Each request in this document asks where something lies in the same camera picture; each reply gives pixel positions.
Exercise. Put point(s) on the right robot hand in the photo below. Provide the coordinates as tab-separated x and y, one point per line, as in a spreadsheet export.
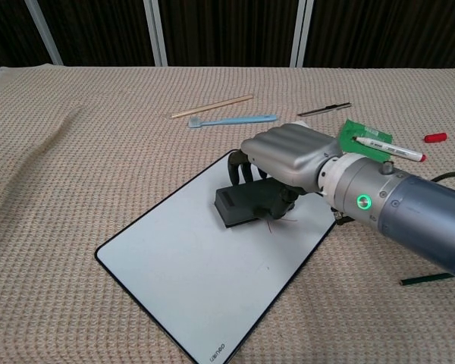
288	155

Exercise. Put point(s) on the dark grey eraser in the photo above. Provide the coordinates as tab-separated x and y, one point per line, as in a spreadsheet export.
242	203

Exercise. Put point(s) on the small white whiteboard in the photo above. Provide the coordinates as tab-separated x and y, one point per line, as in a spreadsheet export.
197	273

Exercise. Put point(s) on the black pen upper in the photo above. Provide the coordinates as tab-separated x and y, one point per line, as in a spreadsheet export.
324	108

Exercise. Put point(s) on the black pen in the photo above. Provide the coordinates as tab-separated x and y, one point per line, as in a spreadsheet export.
426	280
324	108

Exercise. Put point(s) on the light blue toothbrush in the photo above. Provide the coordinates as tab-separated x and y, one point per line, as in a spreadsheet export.
235	120

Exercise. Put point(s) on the green foil packet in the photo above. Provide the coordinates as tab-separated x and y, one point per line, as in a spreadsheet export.
350	132

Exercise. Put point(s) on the wooden chopstick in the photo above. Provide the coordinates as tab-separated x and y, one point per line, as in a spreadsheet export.
212	106

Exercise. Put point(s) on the white marker with red tip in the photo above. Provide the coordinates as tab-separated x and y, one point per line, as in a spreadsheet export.
390	149

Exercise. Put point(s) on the red marker cap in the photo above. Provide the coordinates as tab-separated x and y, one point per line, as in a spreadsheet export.
436	137

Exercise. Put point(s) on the black pen lower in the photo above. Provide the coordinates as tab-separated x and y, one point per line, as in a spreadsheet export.
426	280

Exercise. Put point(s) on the beige woven tablecloth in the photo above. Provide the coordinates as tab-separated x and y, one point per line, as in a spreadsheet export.
60	189

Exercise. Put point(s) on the aluminium frame post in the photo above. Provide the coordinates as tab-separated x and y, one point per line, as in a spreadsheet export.
44	34
301	34
156	34

